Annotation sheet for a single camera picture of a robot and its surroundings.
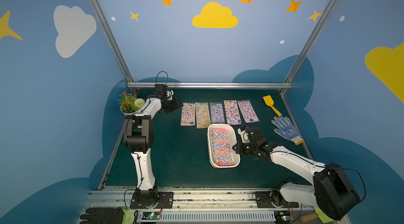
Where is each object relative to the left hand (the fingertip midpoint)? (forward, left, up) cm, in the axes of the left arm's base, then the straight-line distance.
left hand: (183, 104), depth 100 cm
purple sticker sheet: (+1, -23, -10) cm, 25 cm away
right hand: (-25, -32, -5) cm, 41 cm away
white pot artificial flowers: (-5, +31, +4) cm, 32 cm away
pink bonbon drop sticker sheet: (0, -3, -11) cm, 11 cm away
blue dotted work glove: (-10, -69, -11) cm, 71 cm away
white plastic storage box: (-21, -31, -4) cm, 38 cm away
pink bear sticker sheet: (+4, -45, -11) cm, 47 cm away
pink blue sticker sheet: (+3, -34, -12) cm, 36 cm away
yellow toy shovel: (+13, -62, -10) cm, 64 cm away
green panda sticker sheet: (-1, -13, -11) cm, 17 cm away
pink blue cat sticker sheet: (-30, -24, -4) cm, 39 cm away
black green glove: (-59, +28, -9) cm, 66 cm away
